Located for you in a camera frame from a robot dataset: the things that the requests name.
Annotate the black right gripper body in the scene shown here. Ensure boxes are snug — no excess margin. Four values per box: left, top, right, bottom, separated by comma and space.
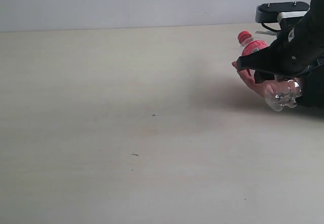
267, 11, 323, 78

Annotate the black jacket sleeve forearm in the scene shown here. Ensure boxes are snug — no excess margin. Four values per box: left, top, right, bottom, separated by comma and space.
296, 65, 324, 109

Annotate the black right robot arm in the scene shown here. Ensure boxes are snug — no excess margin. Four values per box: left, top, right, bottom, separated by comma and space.
237, 0, 323, 84

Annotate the clear bottle red label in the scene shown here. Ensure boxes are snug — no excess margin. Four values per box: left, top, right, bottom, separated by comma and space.
237, 31, 302, 111

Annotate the person's open bare hand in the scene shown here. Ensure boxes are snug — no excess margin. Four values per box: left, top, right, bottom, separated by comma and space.
231, 61, 264, 97

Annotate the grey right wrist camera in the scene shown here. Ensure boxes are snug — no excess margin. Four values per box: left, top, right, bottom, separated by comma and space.
255, 2, 310, 24

